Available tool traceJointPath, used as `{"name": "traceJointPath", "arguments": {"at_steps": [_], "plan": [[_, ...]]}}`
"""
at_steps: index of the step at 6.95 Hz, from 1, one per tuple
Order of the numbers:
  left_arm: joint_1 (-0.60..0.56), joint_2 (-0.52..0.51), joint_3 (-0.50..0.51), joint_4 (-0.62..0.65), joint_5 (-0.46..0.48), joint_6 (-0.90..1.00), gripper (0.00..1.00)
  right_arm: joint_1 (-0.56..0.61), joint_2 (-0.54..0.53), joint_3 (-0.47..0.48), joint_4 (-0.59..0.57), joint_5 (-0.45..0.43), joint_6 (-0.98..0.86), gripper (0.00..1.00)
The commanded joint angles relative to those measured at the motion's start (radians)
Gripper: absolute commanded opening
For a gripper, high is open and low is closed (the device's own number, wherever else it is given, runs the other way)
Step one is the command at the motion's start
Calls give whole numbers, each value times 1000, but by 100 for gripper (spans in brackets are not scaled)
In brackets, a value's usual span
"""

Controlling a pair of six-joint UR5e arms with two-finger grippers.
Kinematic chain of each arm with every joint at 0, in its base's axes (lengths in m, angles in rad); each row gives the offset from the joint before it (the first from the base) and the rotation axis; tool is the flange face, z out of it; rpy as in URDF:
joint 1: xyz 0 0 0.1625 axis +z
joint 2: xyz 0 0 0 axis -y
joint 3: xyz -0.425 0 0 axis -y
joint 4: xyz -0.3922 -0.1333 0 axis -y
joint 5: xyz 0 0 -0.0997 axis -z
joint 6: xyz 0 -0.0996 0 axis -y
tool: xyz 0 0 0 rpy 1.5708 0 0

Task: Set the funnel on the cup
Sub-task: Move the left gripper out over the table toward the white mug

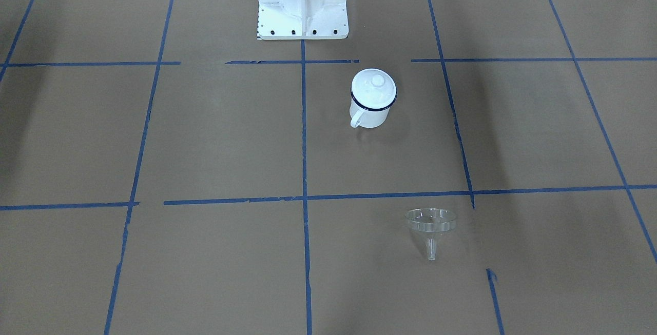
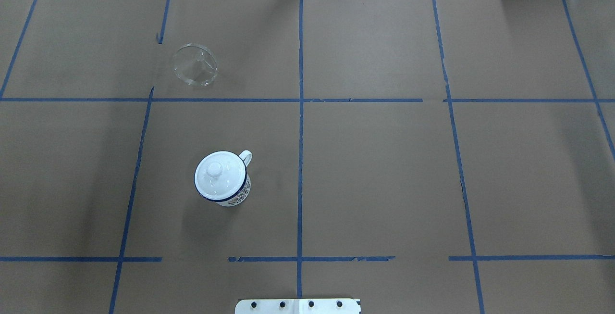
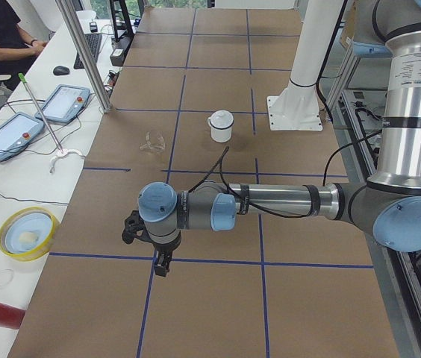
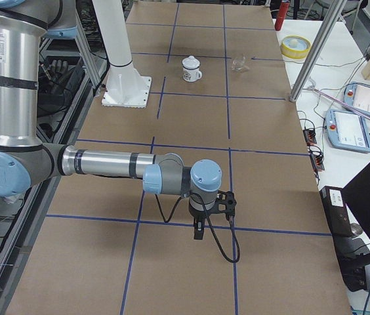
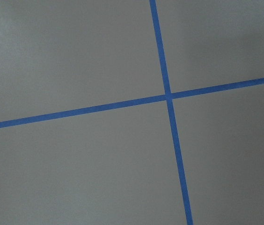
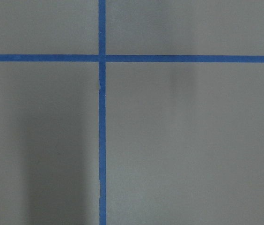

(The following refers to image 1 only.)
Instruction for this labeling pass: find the white enamel mug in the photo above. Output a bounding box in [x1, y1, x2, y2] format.
[349, 68, 397, 128]

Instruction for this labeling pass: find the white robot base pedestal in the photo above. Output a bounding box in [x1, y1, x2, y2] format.
[257, 0, 350, 41]

